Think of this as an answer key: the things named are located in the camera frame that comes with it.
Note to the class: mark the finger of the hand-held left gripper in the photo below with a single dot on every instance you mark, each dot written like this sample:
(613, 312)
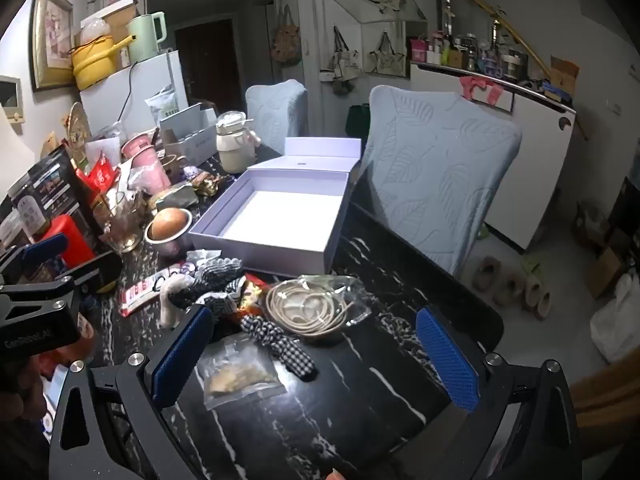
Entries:
(92, 272)
(45, 252)

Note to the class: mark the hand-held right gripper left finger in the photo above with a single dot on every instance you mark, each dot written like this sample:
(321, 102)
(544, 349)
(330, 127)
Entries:
(182, 355)

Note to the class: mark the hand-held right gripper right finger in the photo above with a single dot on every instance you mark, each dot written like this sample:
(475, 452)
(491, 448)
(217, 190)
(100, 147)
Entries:
(447, 360)

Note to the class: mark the red white label packet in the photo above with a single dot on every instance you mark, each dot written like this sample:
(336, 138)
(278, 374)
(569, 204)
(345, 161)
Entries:
(140, 295)

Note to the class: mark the beige plush toy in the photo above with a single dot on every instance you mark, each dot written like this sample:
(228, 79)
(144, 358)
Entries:
(172, 300)

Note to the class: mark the clear bag with beige contents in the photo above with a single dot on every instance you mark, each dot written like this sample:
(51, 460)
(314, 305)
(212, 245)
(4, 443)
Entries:
(240, 372)

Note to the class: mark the orange red snack packet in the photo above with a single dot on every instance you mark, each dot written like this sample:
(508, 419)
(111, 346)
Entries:
(252, 295)

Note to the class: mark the black white checkered hair bow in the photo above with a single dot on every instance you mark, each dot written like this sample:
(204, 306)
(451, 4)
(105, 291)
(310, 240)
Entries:
(280, 345)

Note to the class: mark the lavender gift box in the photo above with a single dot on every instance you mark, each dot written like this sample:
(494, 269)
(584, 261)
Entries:
(280, 210)

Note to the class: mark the person's left hand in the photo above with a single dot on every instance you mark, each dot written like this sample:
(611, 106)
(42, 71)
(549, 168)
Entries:
(25, 400)

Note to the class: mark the red container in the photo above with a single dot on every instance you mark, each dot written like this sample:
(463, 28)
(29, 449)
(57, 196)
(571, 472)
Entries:
(70, 240)

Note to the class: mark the white jar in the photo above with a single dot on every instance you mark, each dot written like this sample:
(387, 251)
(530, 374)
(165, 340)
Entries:
(27, 215)

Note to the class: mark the glass cup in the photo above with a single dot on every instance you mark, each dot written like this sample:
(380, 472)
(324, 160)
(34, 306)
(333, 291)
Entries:
(122, 225)

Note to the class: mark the black printed box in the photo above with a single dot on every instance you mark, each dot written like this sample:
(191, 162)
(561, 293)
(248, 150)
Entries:
(55, 185)

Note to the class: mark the steel bowl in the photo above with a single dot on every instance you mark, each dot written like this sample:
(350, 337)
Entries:
(167, 242)

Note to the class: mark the brown round ball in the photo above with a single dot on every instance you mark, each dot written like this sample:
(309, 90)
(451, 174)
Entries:
(167, 222)

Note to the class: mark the beige slipper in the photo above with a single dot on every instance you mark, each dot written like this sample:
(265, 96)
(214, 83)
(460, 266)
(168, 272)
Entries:
(531, 290)
(544, 304)
(506, 289)
(486, 274)

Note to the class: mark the silver foil sachet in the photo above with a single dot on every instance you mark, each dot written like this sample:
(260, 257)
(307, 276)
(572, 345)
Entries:
(202, 256)

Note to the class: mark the green gold foil packet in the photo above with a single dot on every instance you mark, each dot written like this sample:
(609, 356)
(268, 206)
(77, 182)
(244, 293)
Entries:
(177, 195)

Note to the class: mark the white ribbed basket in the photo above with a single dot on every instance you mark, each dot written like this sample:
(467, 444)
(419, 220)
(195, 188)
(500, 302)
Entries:
(102, 150)

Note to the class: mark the pink tumbler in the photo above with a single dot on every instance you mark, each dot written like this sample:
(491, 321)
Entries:
(147, 167)

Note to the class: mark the woven round fan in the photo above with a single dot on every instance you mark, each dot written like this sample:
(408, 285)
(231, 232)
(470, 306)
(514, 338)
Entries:
(77, 125)

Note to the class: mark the brown mug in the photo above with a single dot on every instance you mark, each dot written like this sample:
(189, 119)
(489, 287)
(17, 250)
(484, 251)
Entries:
(172, 165)

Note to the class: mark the purple wrapper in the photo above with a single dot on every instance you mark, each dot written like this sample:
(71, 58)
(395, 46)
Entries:
(191, 172)

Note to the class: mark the colourful snack wrapper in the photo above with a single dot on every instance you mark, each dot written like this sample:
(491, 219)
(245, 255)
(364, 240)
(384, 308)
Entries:
(207, 182)

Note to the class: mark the white carton of bottles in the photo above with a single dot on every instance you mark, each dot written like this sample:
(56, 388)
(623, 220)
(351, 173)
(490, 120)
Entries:
(192, 135)

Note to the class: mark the white plastic bag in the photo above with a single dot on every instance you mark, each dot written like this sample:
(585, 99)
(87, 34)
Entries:
(617, 325)

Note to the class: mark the brown cardboard box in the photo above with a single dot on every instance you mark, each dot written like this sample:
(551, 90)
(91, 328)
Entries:
(605, 272)

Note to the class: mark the green white pouch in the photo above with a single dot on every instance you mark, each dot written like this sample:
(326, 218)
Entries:
(162, 105)

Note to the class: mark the cream ceramic jar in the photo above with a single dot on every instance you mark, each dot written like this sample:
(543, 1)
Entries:
(235, 147)

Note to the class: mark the light blue covered chair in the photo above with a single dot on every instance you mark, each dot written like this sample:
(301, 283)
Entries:
(275, 110)
(440, 170)

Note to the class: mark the yellow pot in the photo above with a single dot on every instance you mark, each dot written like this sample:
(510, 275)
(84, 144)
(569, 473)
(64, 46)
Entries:
(95, 67)

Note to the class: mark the white fridge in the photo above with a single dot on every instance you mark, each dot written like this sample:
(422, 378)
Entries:
(150, 80)

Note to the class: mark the white cabinet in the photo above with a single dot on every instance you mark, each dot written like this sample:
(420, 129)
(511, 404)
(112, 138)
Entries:
(525, 160)

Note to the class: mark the framed picture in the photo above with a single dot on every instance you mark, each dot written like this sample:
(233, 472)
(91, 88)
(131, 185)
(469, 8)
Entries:
(50, 35)

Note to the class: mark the clear plastic bag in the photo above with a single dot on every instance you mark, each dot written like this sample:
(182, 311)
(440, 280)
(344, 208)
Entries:
(94, 30)

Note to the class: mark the pale green electric kettle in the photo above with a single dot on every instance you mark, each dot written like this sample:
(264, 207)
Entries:
(142, 37)

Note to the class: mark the dark door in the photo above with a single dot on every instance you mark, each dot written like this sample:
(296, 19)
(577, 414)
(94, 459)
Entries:
(205, 60)

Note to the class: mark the large cardboard box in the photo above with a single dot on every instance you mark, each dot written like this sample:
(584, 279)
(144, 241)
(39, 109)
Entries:
(120, 22)

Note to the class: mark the dark green bag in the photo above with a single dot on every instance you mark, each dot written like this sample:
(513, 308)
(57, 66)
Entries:
(357, 120)

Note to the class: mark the pink cloth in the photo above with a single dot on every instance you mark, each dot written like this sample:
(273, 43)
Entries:
(480, 89)

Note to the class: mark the brown tote bag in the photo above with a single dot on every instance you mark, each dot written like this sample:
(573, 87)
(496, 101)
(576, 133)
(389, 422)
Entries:
(286, 42)

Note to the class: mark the row of bottles and jars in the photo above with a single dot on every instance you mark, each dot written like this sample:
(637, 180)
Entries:
(470, 55)

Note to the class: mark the small open cardboard box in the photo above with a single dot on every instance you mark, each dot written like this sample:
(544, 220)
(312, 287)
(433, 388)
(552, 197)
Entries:
(565, 75)

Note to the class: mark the white printed tote bag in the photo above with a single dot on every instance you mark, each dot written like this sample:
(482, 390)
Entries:
(384, 57)
(345, 60)

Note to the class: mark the bamboo handrail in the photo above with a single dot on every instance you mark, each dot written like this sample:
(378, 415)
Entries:
(492, 15)

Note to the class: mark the wall intercom panel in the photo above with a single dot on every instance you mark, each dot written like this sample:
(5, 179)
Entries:
(10, 97)

